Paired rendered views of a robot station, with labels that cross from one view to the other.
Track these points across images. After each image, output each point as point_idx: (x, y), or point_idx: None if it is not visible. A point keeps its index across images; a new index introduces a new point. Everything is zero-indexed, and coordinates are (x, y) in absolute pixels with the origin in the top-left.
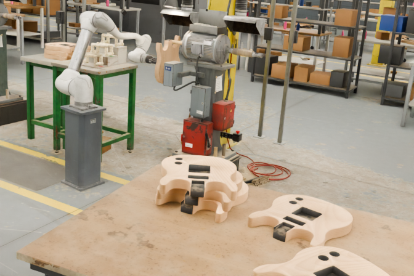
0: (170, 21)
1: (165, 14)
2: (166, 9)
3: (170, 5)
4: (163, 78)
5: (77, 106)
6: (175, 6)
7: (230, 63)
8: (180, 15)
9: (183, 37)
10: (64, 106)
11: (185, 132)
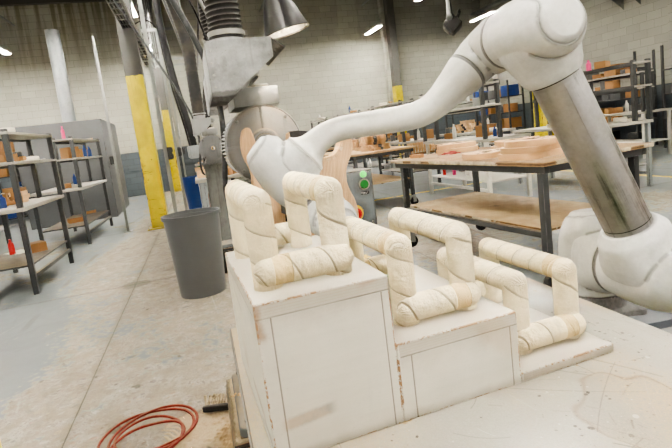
0: (225, 83)
1: (255, 54)
2: (246, 38)
3: (301, 25)
4: (375, 207)
5: None
6: (290, 31)
7: (231, 180)
8: (272, 61)
9: (292, 118)
10: (662, 312)
11: None
